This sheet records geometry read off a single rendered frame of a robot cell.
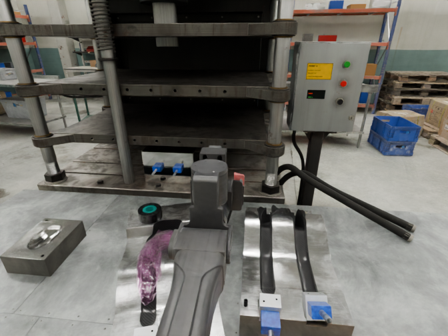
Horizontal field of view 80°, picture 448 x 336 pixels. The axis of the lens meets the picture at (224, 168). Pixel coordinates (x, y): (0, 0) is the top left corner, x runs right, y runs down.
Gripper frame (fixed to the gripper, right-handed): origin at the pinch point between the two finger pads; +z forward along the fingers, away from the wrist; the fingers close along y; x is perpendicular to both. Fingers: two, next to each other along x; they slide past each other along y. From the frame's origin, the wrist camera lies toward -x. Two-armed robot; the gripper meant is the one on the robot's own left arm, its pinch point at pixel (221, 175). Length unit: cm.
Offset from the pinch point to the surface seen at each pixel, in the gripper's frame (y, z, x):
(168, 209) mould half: 22.3, 26.9, 27.2
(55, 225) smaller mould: 63, 20, 32
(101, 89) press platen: 64, 70, -10
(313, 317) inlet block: -21.3, -13.3, 26.6
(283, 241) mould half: -18.1, 14.2, 28.3
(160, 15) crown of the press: 40, 94, -43
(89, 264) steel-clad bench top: 45, 9, 39
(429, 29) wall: -387, 626, -74
